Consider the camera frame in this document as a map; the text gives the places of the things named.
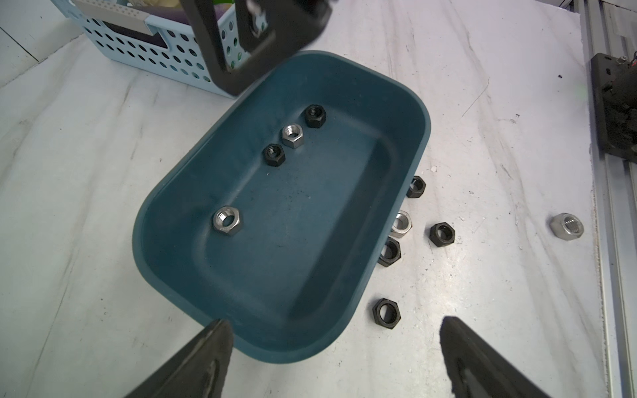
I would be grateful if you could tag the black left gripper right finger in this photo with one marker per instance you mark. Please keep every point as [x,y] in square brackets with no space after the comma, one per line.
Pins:
[476,369]

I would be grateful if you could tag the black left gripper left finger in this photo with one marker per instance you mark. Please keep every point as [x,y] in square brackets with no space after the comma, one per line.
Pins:
[199,369]

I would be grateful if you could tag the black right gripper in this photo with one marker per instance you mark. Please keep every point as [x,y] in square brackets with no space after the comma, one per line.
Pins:
[270,31]

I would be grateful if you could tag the silver nut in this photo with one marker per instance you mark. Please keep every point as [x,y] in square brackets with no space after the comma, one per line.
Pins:
[566,226]
[402,225]
[292,136]
[227,220]

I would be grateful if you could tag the black nut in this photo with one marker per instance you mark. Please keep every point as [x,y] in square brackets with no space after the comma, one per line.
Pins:
[386,313]
[274,155]
[416,188]
[315,116]
[442,234]
[391,252]

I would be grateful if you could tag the silver nut front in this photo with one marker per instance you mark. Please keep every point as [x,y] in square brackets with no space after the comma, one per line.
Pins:
[566,226]

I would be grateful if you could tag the dark teal storage box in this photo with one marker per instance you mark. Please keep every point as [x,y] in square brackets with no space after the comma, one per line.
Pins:
[291,279]

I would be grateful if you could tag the light blue perforated basket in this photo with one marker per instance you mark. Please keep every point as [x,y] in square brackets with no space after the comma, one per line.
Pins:
[142,39]

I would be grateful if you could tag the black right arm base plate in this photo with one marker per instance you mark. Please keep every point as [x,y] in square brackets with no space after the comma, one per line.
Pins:
[614,99]

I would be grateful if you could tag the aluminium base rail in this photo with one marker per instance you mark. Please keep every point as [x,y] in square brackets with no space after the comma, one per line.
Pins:
[609,27]

